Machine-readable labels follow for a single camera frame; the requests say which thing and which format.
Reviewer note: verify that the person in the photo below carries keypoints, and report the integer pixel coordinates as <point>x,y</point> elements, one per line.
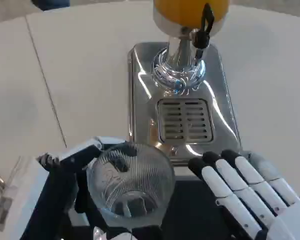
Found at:
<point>55,3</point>

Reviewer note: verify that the clear ribbed glass cup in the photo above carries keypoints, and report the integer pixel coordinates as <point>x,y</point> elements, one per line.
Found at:
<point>140,175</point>

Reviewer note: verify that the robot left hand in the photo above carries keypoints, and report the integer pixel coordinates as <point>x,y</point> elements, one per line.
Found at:
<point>55,190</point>

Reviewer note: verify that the orange juice drink dispenser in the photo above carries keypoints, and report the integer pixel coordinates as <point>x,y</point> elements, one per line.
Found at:
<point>175,47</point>

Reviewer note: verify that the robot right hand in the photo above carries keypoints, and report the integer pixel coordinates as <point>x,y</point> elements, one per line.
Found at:
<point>242,185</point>

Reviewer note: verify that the steel drip tray base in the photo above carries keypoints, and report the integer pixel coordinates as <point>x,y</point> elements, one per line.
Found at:
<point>140,100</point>

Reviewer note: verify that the steel drip tray grid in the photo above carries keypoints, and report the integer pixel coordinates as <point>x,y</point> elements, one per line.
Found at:
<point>182,120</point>

